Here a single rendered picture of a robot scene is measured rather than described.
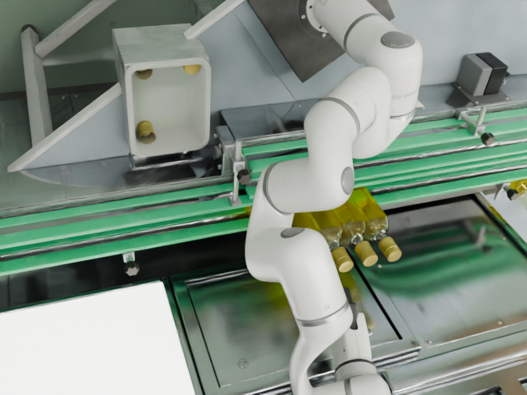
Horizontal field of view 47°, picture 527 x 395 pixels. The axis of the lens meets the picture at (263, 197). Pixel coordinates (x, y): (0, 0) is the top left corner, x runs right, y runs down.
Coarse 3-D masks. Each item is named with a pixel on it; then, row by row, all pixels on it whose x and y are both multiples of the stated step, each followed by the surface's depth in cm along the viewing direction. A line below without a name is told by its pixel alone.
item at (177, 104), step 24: (168, 72) 127; (144, 96) 129; (168, 96) 131; (192, 96) 133; (144, 120) 133; (168, 120) 135; (192, 120) 137; (144, 144) 131; (168, 144) 132; (192, 144) 133
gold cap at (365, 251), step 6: (360, 246) 129; (366, 246) 128; (360, 252) 128; (366, 252) 127; (372, 252) 127; (360, 258) 128; (366, 258) 127; (372, 258) 127; (366, 264) 128; (372, 264) 129
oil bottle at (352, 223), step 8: (336, 208) 135; (344, 208) 136; (352, 208) 136; (336, 216) 134; (344, 216) 134; (352, 216) 134; (360, 216) 134; (344, 224) 132; (352, 224) 132; (360, 224) 132; (344, 232) 132; (352, 232) 131; (360, 232) 132; (344, 240) 133
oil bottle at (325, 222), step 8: (312, 216) 133; (320, 216) 133; (328, 216) 134; (320, 224) 131; (328, 224) 132; (336, 224) 132; (320, 232) 130; (328, 232) 130; (336, 232) 130; (328, 240) 130
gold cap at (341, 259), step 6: (336, 252) 127; (342, 252) 127; (336, 258) 127; (342, 258) 126; (348, 258) 126; (336, 264) 126; (342, 264) 125; (348, 264) 126; (342, 270) 126; (348, 270) 127
